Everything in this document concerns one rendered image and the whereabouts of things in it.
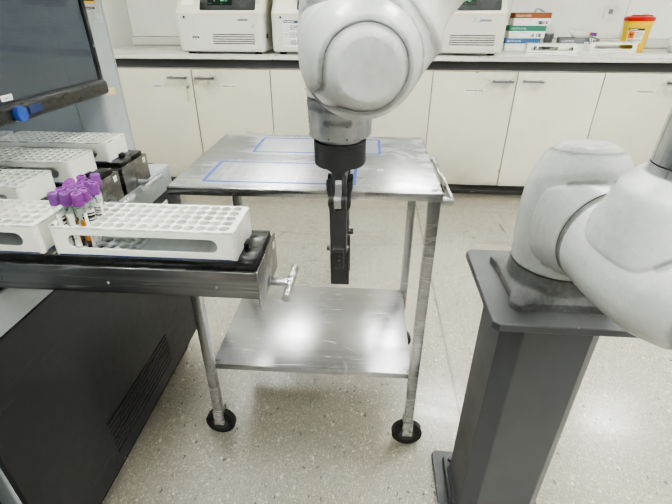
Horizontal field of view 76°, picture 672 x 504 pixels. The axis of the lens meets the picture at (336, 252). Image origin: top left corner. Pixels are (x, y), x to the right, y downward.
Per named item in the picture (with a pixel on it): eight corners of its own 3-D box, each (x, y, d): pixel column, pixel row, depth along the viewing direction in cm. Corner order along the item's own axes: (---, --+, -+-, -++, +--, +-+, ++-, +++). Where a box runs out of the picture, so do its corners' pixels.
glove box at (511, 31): (507, 38, 290) (510, 25, 286) (503, 37, 301) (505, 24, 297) (543, 38, 288) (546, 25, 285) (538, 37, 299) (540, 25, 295)
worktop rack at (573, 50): (525, 54, 268) (527, 43, 265) (522, 53, 277) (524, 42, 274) (577, 55, 263) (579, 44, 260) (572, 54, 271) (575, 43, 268)
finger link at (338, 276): (349, 245, 69) (349, 247, 68) (349, 282, 72) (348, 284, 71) (330, 245, 69) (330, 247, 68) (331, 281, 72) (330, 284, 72)
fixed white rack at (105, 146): (1, 164, 113) (-8, 140, 110) (28, 153, 121) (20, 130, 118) (111, 167, 111) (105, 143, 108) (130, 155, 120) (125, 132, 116)
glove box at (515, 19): (512, 25, 286) (516, 7, 281) (508, 24, 297) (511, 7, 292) (551, 25, 284) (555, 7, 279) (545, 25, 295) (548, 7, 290)
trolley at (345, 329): (207, 434, 135) (152, 186, 94) (244, 336, 175) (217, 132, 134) (423, 447, 131) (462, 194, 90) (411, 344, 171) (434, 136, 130)
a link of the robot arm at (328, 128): (301, 102, 55) (304, 148, 58) (373, 102, 55) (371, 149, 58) (310, 90, 63) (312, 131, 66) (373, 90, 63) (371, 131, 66)
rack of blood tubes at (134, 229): (57, 261, 70) (45, 226, 67) (92, 233, 79) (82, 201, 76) (238, 268, 68) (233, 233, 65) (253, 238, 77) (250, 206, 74)
